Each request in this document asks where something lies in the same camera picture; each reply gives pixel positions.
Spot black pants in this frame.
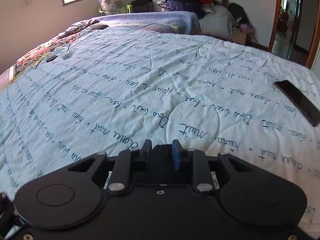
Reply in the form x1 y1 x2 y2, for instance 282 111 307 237
132 145 191 185

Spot white script-print quilt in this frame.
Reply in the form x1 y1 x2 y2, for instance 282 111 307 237
1 27 319 237

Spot black smartphone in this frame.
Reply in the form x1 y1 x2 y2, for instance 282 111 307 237
274 80 320 127

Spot floral bed sheet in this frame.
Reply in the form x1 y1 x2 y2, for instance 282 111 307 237
1 19 108 88

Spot grey bundle bag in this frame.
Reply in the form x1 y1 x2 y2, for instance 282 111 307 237
199 5 235 40

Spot purple cloth bag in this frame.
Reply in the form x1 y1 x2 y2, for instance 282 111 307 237
239 24 255 36

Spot blue knitted blanket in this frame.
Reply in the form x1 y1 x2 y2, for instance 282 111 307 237
95 11 201 35

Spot black backpack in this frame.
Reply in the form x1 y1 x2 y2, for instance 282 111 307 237
228 3 250 25

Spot floral pillow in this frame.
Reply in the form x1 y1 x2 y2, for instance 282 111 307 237
98 0 127 15

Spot wooden door frame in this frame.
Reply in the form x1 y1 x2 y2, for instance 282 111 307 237
268 0 319 69

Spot black bag by wall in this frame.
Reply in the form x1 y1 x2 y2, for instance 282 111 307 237
131 0 154 13

